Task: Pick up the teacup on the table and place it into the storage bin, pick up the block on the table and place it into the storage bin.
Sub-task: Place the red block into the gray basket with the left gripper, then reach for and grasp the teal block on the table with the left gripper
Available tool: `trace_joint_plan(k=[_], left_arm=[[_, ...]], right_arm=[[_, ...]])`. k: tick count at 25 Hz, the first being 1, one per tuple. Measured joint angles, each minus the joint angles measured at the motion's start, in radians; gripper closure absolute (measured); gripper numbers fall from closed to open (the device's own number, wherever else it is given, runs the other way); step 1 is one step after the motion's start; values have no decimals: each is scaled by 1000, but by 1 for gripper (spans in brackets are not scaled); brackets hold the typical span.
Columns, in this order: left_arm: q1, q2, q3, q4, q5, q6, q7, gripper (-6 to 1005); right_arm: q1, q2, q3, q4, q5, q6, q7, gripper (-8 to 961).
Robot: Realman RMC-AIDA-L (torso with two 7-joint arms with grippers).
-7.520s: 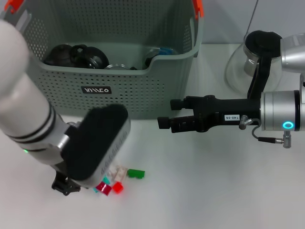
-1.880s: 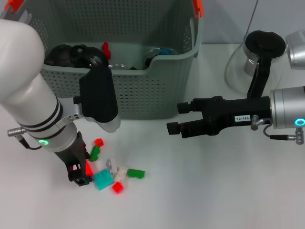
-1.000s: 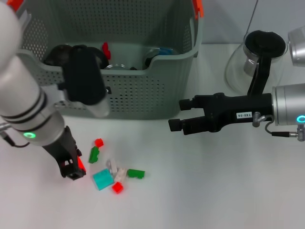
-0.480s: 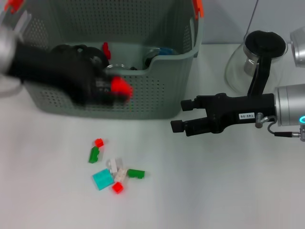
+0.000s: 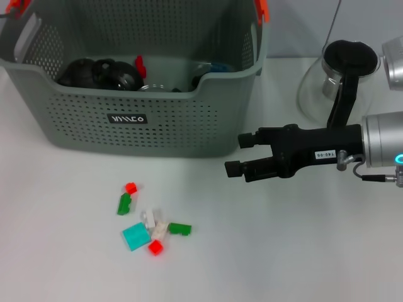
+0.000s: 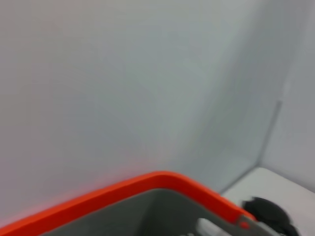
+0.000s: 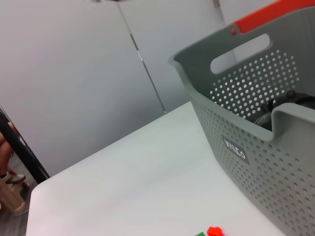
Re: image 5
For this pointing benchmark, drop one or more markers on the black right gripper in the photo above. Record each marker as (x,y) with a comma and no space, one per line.
(308,146)

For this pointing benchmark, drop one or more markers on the blue toy plate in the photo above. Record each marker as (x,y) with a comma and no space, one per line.
(217,67)

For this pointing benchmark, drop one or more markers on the dark red long brick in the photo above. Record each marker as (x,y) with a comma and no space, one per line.
(140,66)

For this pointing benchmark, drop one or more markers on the teal toy brick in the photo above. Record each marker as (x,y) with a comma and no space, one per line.
(135,236)

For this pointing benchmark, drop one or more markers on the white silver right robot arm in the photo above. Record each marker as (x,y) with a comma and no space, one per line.
(384,141)

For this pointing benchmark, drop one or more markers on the grey-green perforated storage bin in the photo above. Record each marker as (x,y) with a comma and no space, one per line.
(157,132)

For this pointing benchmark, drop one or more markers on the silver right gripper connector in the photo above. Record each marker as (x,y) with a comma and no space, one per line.
(341,160)

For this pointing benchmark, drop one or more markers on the green toy brick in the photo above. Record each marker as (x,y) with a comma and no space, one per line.
(124,204)
(180,229)

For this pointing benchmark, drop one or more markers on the beige translucent toy brick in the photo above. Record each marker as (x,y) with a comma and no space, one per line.
(160,231)

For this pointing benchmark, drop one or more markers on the small red toy brick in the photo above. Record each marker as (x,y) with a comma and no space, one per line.
(130,187)
(155,247)

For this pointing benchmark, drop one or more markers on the silver vented right wrist box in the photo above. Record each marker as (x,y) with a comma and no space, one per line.
(393,63)

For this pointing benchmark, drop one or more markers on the black clay teapot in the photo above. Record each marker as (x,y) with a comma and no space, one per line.
(78,72)

